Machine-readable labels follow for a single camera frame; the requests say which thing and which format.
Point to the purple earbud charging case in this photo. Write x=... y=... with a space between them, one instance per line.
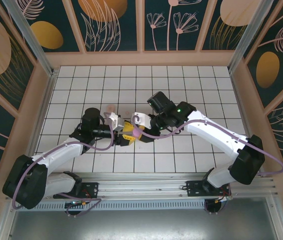
x=136 y=133

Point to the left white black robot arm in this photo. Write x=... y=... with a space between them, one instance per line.
x=56 y=153

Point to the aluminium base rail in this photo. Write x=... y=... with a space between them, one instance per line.
x=141 y=186

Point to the grey metal sheet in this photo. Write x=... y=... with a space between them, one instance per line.
x=144 y=225

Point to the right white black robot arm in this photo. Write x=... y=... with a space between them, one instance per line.
x=214 y=135

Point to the aluminium side rail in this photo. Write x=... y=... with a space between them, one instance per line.
x=239 y=105
x=46 y=100

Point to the aluminium corner post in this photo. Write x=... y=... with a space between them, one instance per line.
x=29 y=37
x=248 y=37

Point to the pink earbud charging case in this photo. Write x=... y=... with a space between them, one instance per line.
x=110 y=108

